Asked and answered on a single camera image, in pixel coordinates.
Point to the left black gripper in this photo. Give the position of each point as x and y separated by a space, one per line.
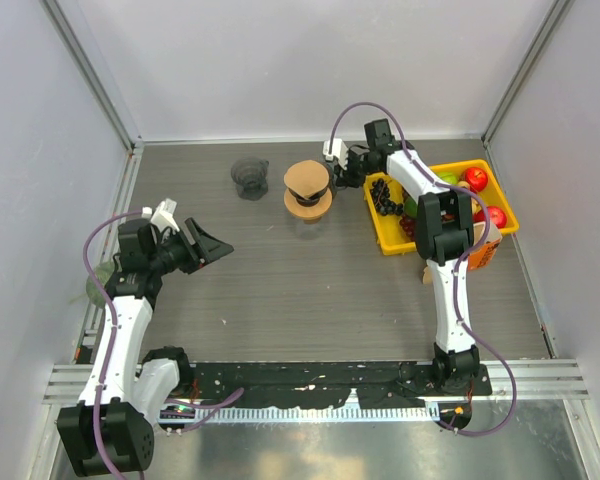
206 247

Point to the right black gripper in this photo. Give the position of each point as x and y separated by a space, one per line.
345 178

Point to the brown paper coffee filter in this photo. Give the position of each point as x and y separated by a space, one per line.
306 177

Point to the wooden dripper ring holder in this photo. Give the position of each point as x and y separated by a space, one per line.
308 213

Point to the grey plastic dripper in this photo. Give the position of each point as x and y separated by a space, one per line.
250 177

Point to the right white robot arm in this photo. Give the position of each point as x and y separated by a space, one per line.
444 235

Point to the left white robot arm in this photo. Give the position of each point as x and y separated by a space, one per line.
110 430

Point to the brown paper filter stack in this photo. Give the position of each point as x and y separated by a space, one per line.
427 278

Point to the orange filter holder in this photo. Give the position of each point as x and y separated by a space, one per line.
481 257

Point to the dark grape bunch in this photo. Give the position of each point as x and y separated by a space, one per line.
381 199

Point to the dark green avocado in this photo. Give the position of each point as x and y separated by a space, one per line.
410 207

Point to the yellow plastic bin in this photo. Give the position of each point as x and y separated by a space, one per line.
390 235

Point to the red grape bunch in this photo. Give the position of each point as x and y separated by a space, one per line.
408 226

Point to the green apple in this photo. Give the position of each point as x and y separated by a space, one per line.
448 178

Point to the green melon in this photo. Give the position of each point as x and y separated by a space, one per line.
103 272

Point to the red apple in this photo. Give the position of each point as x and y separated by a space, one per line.
477 179
495 214

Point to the peach fruit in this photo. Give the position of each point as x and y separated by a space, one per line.
475 205

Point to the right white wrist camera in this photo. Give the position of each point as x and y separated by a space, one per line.
335 150

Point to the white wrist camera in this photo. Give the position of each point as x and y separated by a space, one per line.
335 150
164 212

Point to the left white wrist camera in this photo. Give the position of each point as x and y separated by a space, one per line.
164 212

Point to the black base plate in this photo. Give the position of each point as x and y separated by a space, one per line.
322 385

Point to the white slotted cable duct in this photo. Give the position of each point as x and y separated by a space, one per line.
350 412

